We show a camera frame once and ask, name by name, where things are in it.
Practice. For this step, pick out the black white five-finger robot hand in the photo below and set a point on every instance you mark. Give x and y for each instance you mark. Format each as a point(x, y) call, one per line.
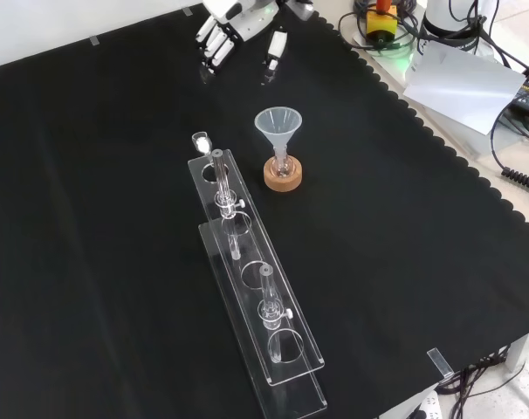
point(251, 22)

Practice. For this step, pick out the translucent plastic funnel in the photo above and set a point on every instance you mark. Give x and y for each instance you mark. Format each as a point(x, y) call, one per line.
point(276, 124)

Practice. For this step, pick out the clear acrylic funnel stand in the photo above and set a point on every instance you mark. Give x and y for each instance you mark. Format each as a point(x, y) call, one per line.
point(264, 305)

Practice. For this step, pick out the clear tape strip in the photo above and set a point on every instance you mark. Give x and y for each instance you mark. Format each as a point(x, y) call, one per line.
point(94, 41)
point(439, 362)
point(189, 11)

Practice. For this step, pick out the yellow stop button box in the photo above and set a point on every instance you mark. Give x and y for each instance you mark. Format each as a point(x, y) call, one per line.
point(380, 26)

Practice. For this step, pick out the small round-bottom glass flask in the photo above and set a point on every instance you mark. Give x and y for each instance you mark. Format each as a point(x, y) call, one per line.
point(282, 168)

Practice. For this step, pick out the pale board sheet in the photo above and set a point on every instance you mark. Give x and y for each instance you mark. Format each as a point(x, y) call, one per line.
point(461, 87)

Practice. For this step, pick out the black bench cloth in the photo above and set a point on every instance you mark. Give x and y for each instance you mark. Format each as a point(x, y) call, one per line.
point(116, 218)

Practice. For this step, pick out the white power strip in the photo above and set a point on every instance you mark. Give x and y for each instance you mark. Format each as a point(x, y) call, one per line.
point(426, 406)

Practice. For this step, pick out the white table leg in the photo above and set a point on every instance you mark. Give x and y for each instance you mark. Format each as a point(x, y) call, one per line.
point(521, 351)

